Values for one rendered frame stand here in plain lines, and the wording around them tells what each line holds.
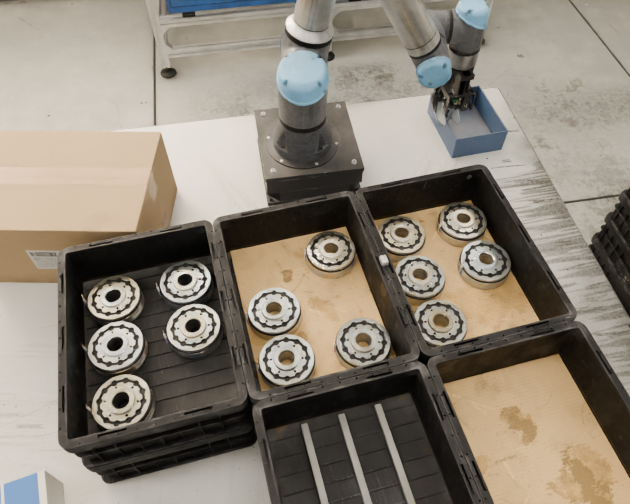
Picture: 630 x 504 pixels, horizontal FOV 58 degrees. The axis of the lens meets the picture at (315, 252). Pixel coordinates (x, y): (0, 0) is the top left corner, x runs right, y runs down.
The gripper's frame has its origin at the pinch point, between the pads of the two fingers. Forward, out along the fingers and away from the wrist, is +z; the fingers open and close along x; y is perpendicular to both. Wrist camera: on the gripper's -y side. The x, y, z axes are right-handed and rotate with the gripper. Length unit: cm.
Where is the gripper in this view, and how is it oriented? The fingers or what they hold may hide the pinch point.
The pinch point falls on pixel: (442, 119)
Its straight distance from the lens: 165.6
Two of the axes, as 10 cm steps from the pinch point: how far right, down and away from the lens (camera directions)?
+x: 9.7, -1.8, 1.4
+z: 0.0, 5.9, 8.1
